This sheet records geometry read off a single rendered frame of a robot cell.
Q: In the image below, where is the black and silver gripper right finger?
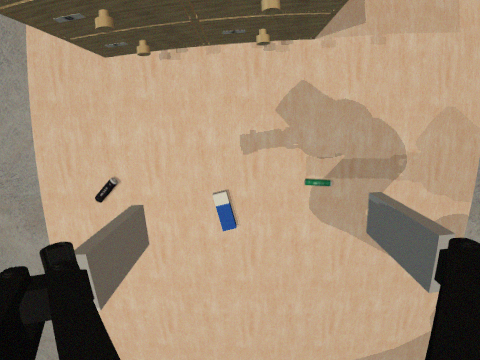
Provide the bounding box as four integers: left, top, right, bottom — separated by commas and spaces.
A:
366, 192, 480, 360

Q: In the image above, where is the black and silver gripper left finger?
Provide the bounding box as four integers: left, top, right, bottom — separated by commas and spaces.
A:
0, 205, 150, 360

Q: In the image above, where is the black aa battery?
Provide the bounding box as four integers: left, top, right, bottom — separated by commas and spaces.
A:
95, 177, 118, 203

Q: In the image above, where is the blue and white eraser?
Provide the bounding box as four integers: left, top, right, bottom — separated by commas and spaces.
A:
212, 190, 237, 231

